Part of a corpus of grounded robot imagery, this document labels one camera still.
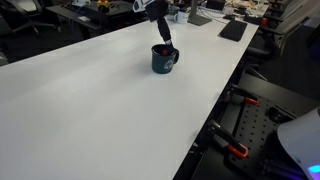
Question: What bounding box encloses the black keyboard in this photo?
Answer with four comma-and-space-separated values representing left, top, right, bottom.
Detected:
219, 20, 247, 41

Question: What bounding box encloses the orange handled clamp near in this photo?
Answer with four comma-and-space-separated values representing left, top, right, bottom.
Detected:
208, 120, 248, 159

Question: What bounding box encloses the dark side desk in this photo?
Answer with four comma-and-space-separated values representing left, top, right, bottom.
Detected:
47, 0, 144, 31

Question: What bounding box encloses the orange capped marker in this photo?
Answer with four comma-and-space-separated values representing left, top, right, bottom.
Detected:
161, 50, 169, 56

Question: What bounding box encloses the orange handled clamp far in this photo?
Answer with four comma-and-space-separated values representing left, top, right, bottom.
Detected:
230, 84, 259, 105

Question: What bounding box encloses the grey monitor stand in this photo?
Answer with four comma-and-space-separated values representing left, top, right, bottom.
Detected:
188, 0, 211, 26

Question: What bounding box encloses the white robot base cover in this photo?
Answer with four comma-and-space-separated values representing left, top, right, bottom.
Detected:
277, 107, 320, 180

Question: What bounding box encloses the dark teal mug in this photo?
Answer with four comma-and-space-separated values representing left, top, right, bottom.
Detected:
151, 44, 179, 74

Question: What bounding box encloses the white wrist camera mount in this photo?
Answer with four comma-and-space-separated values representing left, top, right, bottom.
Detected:
132, 0, 155, 12

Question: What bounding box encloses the orange handled clamp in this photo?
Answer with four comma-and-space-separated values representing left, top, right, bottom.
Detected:
230, 84, 259, 105
208, 120, 248, 159

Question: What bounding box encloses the yellow red toy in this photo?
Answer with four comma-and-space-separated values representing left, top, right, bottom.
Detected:
97, 0, 109, 8

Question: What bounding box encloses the black office chair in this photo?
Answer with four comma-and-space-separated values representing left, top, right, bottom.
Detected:
0, 0, 56, 37

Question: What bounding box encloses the black perforated mounting board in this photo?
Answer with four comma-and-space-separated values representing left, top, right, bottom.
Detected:
226, 96, 305, 180

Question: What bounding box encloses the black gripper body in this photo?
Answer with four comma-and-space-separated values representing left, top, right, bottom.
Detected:
146, 0, 168, 22

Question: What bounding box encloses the white coffee mug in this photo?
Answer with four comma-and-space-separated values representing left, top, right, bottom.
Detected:
174, 11, 189, 24

